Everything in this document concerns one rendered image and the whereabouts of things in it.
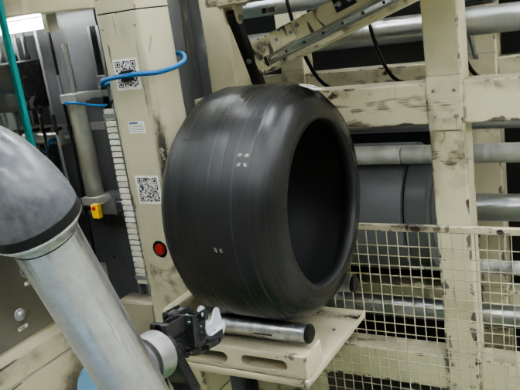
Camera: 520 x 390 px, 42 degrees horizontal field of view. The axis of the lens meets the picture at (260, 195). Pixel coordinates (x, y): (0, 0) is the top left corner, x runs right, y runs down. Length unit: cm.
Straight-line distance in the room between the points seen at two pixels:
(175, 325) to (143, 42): 70
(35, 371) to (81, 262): 97
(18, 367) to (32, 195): 100
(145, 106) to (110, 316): 85
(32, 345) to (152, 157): 55
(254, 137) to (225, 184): 11
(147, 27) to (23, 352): 84
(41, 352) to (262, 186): 75
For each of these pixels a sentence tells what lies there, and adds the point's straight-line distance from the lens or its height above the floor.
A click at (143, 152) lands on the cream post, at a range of 171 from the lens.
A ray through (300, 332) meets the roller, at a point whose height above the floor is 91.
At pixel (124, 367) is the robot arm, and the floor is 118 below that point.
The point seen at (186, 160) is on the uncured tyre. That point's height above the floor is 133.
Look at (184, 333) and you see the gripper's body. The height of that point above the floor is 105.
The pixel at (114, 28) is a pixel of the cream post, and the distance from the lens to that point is 170.
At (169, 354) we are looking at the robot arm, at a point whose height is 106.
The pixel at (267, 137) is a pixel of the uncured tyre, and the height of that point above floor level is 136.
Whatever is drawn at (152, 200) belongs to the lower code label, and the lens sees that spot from 174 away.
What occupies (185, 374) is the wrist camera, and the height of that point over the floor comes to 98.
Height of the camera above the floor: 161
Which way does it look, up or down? 15 degrees down
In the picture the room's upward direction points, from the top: 8 degrees counter-clockwise
